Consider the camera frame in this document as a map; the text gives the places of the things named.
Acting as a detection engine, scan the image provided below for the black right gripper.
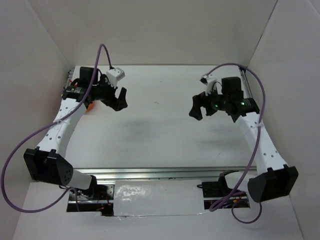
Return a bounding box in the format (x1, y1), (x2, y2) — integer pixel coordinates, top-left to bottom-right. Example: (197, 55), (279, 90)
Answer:
(188, 84), (229, 120)

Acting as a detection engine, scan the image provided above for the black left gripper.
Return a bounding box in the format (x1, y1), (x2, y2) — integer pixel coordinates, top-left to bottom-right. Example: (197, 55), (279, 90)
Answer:
(91, 74), (128, 111)

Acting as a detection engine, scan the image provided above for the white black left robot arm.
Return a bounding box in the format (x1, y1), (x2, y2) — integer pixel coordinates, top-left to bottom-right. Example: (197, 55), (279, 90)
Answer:
(23, 66), (128, 200)

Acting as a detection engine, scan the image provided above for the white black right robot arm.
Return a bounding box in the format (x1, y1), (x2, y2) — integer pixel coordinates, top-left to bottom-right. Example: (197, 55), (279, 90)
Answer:
(189, 75), (299, 203)

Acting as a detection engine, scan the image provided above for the orange round divided container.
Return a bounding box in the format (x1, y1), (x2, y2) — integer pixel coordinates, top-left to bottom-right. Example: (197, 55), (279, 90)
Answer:
(86, 102), (95, 113)

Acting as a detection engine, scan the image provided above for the white front cover panel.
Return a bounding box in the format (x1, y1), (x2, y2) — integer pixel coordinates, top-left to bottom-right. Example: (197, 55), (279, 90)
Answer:
(113, 179), (205, 217)

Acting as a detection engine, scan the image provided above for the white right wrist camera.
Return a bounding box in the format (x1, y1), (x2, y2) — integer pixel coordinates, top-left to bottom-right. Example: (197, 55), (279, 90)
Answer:
(200, 74), (218, 96)

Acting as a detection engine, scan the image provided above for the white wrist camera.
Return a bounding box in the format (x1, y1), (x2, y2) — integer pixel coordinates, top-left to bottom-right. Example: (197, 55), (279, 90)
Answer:
(105, 67), (125, 89)
(200, 74), (218, 96)

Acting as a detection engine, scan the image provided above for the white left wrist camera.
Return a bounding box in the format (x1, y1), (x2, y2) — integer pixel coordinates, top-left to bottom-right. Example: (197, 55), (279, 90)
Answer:
(105, 67), (125, 89)

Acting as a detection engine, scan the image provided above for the aluminium rail frame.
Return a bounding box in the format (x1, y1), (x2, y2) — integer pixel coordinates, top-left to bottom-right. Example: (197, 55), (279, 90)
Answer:
(65, 65), (253, 181)

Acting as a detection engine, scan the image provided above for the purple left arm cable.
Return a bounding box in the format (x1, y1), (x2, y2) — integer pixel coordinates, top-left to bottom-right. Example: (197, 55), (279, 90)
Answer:
(1, 43), (113, 214)

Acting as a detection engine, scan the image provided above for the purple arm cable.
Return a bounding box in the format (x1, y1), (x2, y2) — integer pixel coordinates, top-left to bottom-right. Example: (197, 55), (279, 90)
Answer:
(1, 43), (113, 214)
(206, 62), (266, 224)

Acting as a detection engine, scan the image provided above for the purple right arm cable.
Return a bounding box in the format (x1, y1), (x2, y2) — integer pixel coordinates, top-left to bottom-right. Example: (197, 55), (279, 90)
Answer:
(206, 62), (266, 224)

